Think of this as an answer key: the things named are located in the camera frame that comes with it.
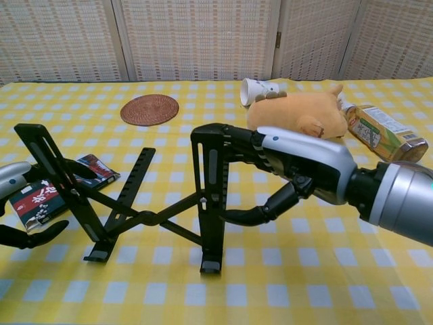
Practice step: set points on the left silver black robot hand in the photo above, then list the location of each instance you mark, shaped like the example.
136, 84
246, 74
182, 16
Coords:
13, 176

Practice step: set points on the tea bottle with green label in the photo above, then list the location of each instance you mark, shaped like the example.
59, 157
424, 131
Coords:
382, 135

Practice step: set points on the orange plush toy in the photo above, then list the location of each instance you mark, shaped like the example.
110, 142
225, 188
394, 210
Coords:
294, 108

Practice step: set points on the yellow white checkered tablecloth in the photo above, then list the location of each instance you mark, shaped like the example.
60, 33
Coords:
304, 271

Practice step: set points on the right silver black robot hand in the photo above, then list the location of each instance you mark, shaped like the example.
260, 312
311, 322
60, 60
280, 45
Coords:
311, 159

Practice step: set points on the round brown woven coaster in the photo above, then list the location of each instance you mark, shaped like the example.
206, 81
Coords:
150, 110

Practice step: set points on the black red printed box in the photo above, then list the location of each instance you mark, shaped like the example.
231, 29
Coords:
37, 203

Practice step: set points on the black folding laptop stand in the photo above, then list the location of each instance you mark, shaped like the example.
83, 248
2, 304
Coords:
149, 218

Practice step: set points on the white paper cup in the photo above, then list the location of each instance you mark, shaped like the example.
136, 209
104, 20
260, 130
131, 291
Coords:
252, 89

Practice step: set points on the woven folding screen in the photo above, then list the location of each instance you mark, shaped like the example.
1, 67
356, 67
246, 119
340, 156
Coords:
203, 34

